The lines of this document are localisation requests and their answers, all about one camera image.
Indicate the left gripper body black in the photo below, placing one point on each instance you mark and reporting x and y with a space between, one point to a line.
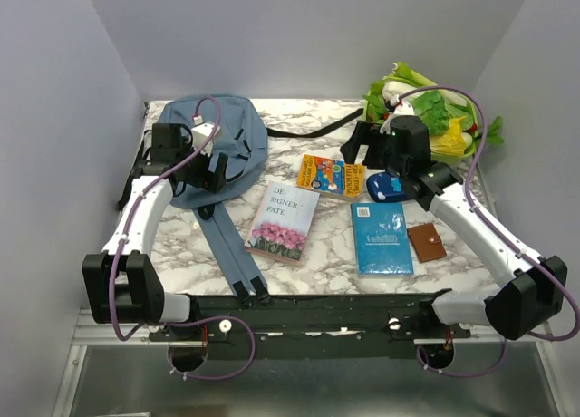
197 173

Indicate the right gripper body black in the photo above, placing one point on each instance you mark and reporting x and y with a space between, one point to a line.
393 162

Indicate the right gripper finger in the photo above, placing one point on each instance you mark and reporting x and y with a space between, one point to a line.
374 155
351 148

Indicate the blue student backpack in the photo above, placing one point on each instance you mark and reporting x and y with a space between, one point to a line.
244 139

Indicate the brown leather wallet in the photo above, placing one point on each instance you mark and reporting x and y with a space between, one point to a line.
426 243

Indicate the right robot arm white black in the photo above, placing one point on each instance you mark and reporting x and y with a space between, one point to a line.
531 287

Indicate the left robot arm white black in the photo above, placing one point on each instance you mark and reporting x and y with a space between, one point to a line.
122 286

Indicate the blue pencil case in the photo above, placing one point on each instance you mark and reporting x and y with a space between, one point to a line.
384 188

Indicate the orange comic book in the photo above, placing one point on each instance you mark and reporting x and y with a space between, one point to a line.
333 178

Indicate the green leafy lettuce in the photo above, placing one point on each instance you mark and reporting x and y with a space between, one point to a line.
436 111

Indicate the yellow leafy vegetable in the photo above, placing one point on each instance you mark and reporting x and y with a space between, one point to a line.
454 142

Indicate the green vegetable tray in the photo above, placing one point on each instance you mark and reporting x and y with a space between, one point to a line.
376 111

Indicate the white napa cabbage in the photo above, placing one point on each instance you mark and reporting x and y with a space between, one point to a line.
393 90

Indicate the bok choy stalk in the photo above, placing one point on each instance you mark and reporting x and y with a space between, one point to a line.
402 72

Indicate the designer fate flower book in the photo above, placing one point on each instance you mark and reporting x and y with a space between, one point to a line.
282 223

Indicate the blue plastic-wrapped book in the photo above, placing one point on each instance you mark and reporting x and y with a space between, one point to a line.
381 241

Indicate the dark green spinach leaf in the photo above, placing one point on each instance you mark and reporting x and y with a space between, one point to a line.
494 133

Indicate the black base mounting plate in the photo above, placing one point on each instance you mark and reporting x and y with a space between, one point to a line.
301 327

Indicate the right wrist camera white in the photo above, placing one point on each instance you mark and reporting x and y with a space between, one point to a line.
401 108

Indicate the aluminium rail frame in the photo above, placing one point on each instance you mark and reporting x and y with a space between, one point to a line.
105 377

